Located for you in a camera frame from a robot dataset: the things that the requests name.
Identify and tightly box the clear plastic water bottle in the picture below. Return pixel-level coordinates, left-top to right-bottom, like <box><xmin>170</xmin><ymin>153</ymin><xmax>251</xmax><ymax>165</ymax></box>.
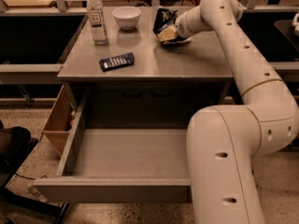
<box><xmin>87</xmin><ymin>0</ymin><xmax>108</xmax><ymax>45</ymax></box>

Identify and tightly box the blue chip bag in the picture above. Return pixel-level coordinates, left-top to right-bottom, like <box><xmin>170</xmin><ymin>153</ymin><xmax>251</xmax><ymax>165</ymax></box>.
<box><xmin>153</xmin><ymin>7</ymin><xmax>191</xmax><ymax>45</ymax></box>

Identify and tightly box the cardboard box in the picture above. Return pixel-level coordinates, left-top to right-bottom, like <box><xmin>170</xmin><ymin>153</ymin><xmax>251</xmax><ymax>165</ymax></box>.
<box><xmin>43</xmin><ymin>84</ymin><xmax>78</xmax><ymax>156</ymax></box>

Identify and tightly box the white ceramic bowl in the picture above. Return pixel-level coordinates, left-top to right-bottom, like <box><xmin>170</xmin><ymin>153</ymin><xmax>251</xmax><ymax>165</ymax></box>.
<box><xmin>112</xmin><ymin>7</ymin><xmax>141</xmax><ymax>30</ymax></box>

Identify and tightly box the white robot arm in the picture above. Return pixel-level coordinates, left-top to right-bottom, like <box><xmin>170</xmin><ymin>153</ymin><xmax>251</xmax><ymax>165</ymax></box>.
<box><xmin>154</xmin><ymin>0</ymin><xmax>299</xmax><ymax>224</ymax></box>

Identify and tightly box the dark blue snack bar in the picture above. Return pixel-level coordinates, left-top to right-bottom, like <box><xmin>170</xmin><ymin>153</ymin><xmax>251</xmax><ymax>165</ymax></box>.
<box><xmin>99</xmin><ymin>52</ymin><xmax>135</xmax><ymax>72</ymax></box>

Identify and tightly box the black chair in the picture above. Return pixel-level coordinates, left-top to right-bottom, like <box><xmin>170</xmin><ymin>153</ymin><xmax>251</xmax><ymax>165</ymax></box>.
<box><xmin>0</xmin><ymin>121</ymin><xmax>70</xmax><ymax>224</ymax></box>

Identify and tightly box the grey cabinet counter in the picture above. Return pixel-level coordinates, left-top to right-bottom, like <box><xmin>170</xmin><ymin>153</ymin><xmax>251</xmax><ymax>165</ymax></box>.
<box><xmin>58</xmin><ymin>7</ymin><xmax>232</xmax><ymax>128</ymax></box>

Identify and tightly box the open grey top drawer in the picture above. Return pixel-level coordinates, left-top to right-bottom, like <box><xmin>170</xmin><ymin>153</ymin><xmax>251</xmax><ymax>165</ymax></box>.
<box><xmin>34</xmin><ymin>94</ymin><xmax>192</xmax><ymax>203</ymax></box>

